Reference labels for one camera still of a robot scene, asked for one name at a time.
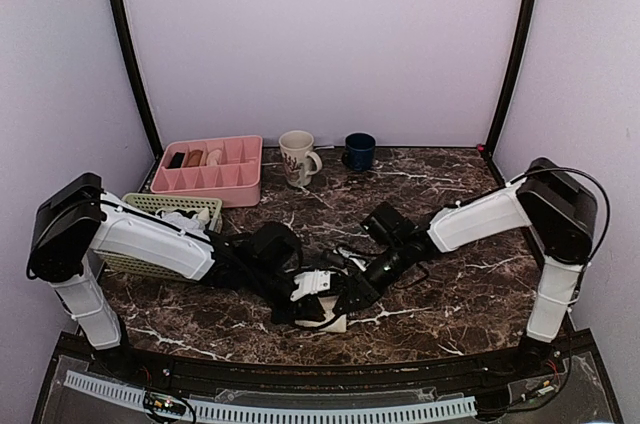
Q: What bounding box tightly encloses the white cloth in basket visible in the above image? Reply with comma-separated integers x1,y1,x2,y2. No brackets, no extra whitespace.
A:
154,208,211,231

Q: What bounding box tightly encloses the beige boxer underwear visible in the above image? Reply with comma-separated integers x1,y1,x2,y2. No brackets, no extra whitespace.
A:
295,296,347,333

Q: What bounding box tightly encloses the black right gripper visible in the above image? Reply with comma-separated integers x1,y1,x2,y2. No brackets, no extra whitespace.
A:
333,241,410,315

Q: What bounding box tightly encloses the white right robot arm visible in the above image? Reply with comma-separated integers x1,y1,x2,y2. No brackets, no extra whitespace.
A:
333,157,603,378

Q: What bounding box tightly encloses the black rolled item in tray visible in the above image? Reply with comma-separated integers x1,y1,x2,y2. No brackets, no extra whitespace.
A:
167,152,185,169

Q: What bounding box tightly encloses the right black frame post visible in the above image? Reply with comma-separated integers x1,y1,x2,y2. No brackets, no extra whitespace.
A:
482,0,536,161

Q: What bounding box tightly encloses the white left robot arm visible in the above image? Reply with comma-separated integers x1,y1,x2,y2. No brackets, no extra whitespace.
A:
26,173,331,380

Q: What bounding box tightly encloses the dark blue mug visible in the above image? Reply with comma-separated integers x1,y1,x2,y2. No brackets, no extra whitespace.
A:
342,133,376,172

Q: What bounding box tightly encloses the white slotted cable duct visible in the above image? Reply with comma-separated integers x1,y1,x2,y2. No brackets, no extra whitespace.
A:
63,371,477,423

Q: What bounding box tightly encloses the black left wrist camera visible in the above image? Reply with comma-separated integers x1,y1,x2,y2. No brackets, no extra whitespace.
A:
249,221,302,267

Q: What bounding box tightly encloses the green plastic laundry basket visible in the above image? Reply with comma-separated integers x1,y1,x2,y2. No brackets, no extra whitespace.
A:
91,192,222,282

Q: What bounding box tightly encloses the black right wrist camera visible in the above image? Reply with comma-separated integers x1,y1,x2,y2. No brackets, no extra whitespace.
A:
360,202,416,247

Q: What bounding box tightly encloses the beige rolled item in tray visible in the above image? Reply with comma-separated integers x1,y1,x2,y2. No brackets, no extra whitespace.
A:
205,148,224,166

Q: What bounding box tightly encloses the pink divided organizer tray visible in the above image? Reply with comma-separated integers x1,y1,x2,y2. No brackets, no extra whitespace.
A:
150,135,263,208

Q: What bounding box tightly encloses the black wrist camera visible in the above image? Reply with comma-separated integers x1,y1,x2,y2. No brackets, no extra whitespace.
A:
360,202,416,247
249,221,302,267

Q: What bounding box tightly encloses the brown rolled item in tray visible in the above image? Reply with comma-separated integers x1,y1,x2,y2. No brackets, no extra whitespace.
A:
182,149,204,168

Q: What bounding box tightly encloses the black frame post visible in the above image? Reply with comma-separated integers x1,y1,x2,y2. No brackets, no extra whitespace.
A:
109,0,164,159
482,0,536,161

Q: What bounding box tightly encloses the left black frame post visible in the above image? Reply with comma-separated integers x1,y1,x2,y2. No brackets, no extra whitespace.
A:
109,0,164,159

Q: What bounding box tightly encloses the cream floral mug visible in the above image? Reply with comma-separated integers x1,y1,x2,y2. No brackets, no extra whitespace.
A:
279,130,323,188

